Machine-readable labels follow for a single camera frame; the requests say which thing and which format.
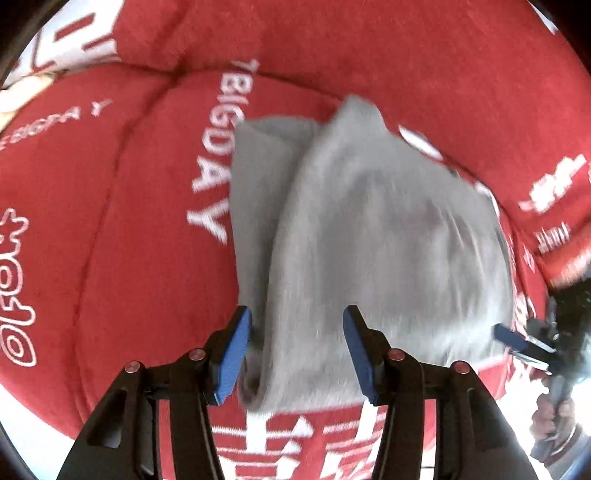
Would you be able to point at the red printed blanket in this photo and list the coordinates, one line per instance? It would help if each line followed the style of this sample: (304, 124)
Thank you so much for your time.
(138, 230)

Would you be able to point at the grey sweater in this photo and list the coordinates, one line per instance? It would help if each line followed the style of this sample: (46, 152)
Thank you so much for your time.
(369, 230)

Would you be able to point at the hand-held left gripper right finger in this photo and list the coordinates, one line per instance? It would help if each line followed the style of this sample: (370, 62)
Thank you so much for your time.
(360, 355)

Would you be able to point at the thick red printed quilt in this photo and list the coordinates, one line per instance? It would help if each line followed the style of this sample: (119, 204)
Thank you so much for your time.
(369, 46)

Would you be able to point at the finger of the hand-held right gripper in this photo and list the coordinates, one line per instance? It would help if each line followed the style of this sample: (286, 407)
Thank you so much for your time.
(510, 337)
(531, 360)

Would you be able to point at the cream cloth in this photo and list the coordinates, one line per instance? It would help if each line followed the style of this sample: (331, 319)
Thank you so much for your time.
(18, 99)

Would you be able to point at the person's right forearm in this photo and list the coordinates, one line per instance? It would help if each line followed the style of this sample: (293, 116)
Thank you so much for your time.
(558, 454)

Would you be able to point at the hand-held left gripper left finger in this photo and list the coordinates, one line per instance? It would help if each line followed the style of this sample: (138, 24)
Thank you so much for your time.
(235, 355)

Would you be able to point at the person's right hand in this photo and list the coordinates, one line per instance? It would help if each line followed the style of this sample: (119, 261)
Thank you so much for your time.
(542, 417)

